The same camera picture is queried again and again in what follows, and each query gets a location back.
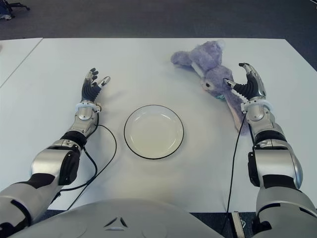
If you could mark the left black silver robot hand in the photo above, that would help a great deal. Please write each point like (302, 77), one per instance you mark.
(88, 89)

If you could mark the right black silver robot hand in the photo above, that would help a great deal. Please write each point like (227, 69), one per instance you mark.
(250, 88)

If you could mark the purple plush bunny doll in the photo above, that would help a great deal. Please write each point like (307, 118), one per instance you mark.
(210, 57)

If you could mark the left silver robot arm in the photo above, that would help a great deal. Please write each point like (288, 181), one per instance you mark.
(47, 161)

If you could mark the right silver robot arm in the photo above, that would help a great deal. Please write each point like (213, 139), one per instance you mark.
(275, 163)

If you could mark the white plate with black rim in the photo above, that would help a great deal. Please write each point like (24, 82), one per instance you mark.
(153, 131)

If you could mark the black office chair base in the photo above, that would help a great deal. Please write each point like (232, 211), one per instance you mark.
(21, 6)

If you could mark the white sneaker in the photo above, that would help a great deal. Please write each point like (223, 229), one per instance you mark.
(5, 17)

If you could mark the grey robot torso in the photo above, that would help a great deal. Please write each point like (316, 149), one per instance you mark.
(119, 218)

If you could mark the white table leg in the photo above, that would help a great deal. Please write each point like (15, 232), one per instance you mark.
(237, 223)

